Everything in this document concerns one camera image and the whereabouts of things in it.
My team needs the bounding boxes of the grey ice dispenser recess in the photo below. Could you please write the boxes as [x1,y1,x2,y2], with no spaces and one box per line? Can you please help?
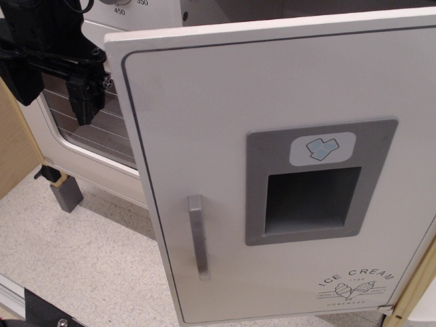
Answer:
[245,118,399,246]

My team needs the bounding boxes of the wooden panel left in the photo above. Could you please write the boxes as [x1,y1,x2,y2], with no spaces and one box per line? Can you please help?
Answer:
[1,82,43,197]

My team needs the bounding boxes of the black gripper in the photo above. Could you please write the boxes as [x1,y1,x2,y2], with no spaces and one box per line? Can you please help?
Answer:
[1,32,110,125]

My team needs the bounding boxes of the white toy kitchen cabinet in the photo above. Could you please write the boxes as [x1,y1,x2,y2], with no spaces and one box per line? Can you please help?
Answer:
[84,0,435,31]

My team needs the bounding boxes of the aluminium rail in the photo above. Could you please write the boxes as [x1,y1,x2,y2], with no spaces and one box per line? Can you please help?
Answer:
[1,274,26,319]

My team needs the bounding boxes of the grey oven dial knob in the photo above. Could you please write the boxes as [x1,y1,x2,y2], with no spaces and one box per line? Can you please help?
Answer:
[100,0,131,5]

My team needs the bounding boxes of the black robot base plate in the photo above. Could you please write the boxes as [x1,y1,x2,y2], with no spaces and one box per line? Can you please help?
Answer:
[25,288,84,327]

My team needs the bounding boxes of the black clamp on leg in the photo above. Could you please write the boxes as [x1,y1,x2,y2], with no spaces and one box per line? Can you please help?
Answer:
[34,165,61,183]

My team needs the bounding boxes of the white toy fridge door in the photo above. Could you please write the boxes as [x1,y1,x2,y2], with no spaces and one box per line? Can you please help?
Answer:
[104,6,435,326]

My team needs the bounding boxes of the white toy oven door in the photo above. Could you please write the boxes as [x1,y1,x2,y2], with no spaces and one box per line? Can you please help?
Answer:
[20,74,147,207]

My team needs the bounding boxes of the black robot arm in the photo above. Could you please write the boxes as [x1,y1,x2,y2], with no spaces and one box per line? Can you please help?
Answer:
[1,0,111,125]

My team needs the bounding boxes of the light wooden side post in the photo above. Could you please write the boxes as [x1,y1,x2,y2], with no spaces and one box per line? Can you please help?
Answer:
[381,222,435,326]

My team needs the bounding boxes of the grey kitchen leg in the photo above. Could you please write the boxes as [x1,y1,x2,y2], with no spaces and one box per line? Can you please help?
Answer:
[50,173,84,213]

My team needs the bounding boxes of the grey fridge door handle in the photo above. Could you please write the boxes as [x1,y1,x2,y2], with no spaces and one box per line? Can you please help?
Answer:
[187,194,211,281]

